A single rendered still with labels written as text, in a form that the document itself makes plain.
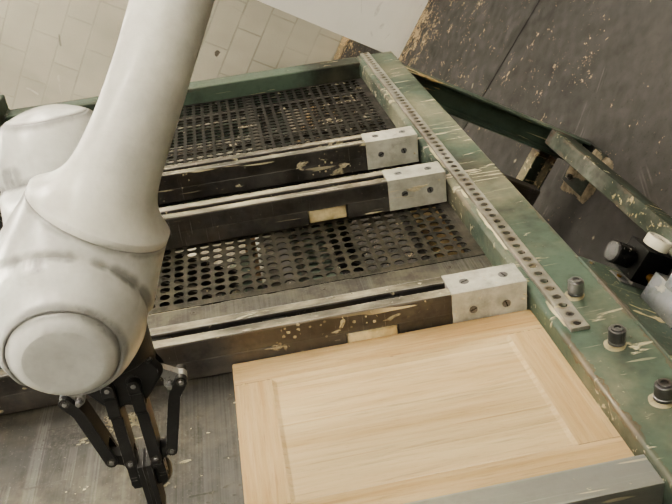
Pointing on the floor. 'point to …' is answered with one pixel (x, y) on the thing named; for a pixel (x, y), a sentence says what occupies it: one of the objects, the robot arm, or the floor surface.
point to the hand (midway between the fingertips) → (151, 481)
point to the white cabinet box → (360, 19)
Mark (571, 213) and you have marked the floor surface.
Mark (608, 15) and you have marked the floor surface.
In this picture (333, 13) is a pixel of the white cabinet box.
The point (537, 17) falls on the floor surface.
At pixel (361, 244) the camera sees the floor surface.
